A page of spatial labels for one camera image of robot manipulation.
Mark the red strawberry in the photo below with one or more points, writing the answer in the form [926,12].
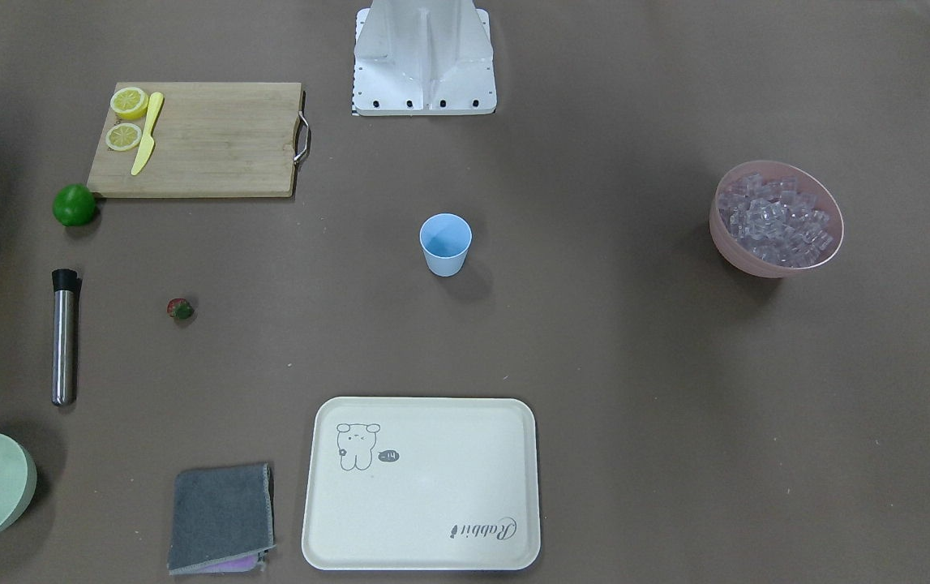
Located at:
[179,309]

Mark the light blue cup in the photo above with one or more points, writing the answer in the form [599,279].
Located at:
[445,239]

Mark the pile of clear ice cubes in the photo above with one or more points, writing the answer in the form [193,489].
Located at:
[777,221]

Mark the cream rabbit tray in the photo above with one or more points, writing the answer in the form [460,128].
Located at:
[423,483]

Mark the pink bowl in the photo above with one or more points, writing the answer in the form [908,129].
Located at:
[731,251]

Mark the grey folded cloth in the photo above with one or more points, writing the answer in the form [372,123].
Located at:
[222,520]

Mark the yellow plastic knife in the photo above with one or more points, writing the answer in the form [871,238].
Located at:
[148,143]

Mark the upper lemon half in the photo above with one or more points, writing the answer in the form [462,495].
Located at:
[129,103]

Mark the steel muddler black tip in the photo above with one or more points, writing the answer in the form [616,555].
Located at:
[66,287]

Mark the green lime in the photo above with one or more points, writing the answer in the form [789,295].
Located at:
[74,205]

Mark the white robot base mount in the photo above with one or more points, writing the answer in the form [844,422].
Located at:
[423,58]

